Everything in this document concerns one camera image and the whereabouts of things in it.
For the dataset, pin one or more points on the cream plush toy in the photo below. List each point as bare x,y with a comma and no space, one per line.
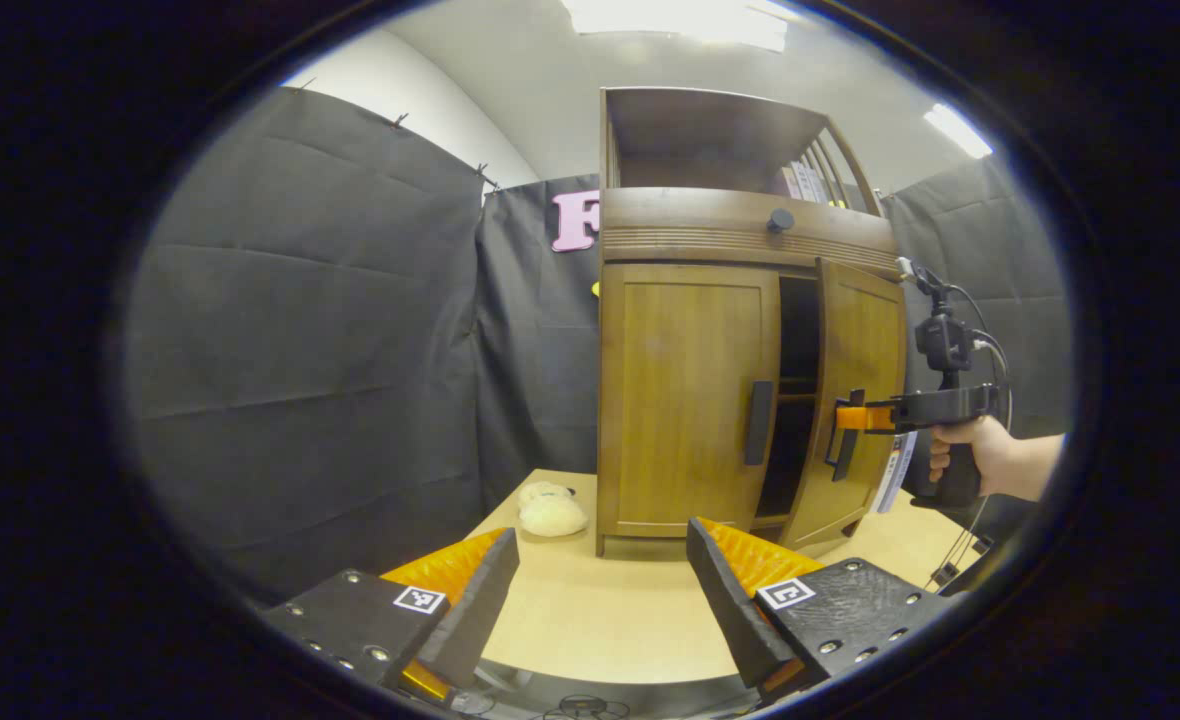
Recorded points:
550,515

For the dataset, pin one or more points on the grey spine book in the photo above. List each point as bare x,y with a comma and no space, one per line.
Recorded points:
815,186

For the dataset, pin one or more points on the small ceiling light panel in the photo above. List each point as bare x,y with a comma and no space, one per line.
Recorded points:
958,130

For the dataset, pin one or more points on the wooden shoe cabinet door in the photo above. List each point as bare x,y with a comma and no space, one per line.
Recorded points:
680,400
855,340

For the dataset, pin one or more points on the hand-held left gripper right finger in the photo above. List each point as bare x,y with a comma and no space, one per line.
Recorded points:
730,600

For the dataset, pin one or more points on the blue grey book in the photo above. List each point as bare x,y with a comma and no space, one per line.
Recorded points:
896,475

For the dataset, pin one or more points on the pink spine book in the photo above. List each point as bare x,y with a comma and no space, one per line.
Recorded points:
785,184

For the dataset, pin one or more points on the black backdrop cloth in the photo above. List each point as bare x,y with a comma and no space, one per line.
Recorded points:
300,350

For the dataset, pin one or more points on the wooden double-door shoe cabinet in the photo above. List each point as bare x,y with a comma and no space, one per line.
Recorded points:
710,130

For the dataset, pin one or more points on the black round drawer knob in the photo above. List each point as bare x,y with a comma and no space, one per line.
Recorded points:
780,220

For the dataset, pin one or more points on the white spine book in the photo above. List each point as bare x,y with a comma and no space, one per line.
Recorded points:
801,182

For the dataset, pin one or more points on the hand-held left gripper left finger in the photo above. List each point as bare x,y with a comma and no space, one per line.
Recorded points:
475,600

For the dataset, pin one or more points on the large ceiling light panel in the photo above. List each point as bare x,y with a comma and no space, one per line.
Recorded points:
680,18

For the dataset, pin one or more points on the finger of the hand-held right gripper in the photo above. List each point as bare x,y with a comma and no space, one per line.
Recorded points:
865,418

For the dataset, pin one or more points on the wooden cabinet drawer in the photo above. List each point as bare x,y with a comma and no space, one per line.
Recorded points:
690,225

